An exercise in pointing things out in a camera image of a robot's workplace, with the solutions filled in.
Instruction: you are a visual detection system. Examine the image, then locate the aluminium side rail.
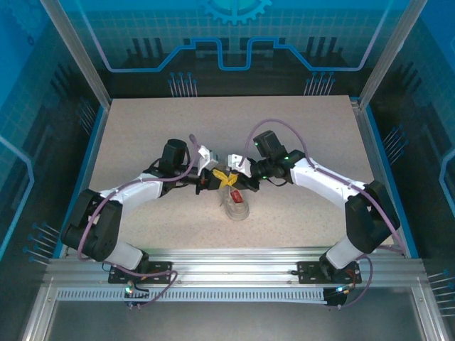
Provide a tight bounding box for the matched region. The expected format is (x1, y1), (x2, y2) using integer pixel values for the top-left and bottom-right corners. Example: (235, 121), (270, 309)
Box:
(350, 96), (408, 257)

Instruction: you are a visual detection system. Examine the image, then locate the beige lace sneaker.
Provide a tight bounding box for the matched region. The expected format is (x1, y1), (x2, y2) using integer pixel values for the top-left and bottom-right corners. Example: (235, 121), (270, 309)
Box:
(218, 161), (251, 221)

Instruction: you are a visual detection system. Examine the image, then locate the aluminium rail beam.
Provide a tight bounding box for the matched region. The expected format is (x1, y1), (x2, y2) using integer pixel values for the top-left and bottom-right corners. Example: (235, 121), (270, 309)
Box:
(44, 247), (427, 289)

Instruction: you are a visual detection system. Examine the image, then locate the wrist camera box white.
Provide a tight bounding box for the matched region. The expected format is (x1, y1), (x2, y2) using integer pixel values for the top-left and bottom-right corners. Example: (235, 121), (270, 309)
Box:
(227, 153), (253, 177)
(196, 144), (220, 175)

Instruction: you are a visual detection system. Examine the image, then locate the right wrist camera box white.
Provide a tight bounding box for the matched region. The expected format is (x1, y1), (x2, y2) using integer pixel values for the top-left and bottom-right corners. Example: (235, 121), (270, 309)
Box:
(227, 153), (253, 177)

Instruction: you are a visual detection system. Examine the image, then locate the grey metal shelf panel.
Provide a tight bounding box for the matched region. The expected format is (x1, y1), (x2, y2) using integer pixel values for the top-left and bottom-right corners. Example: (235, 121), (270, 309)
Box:
(45, 300), (427, 341)

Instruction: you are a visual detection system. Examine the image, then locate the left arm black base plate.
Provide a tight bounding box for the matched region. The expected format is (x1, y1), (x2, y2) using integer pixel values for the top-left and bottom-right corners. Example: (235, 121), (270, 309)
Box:
(108, 261), (173, 285)

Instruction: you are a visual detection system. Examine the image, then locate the aluminium frame bar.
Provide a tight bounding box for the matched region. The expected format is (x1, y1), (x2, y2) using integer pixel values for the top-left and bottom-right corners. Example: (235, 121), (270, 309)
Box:
(410, 280), (451, 341)
(21, 280), (58, 341)

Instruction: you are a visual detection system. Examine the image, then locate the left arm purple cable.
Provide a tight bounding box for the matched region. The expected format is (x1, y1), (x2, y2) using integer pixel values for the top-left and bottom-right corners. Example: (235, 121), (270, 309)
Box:
(76, 134), (178, 310)

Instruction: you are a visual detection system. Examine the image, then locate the white slotted cable duct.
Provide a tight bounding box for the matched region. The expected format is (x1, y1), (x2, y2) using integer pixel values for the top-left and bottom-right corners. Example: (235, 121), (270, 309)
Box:
(55, 286), (328, 303)

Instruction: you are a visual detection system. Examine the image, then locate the blue table edge strip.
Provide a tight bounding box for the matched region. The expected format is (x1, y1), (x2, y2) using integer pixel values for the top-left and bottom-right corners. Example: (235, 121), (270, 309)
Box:
(365, 106), (419, 259)
(52, 105), (109, 259)

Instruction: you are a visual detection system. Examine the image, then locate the black connector box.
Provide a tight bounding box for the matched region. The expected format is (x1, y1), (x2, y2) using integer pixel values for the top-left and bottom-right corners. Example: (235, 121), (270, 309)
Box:
(323, 286), (348, 310)
(122, 282), (150, 310)

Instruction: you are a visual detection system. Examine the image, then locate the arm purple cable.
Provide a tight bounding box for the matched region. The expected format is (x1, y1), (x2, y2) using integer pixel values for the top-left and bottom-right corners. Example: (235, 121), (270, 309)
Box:
(240, 119), (406, 310)
(76, 134), (178, 310)

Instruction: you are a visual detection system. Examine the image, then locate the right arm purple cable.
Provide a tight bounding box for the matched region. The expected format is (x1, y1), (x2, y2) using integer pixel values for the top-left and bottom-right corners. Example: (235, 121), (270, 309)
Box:
(240, 119), (406, 310)

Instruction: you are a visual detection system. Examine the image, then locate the aluminium corner post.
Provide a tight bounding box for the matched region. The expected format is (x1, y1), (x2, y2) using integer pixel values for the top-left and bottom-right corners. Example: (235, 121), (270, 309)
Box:
(358, 0), (429, 110)
(38, 0), (114, 110)

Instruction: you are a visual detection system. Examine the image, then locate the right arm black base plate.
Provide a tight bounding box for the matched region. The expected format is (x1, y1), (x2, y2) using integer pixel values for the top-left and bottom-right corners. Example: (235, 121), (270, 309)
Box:
(296, 261), (363, 285)

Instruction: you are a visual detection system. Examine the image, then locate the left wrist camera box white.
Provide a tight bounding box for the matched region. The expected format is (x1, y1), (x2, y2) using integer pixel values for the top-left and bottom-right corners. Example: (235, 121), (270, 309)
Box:
(196, 144), (220, 175)

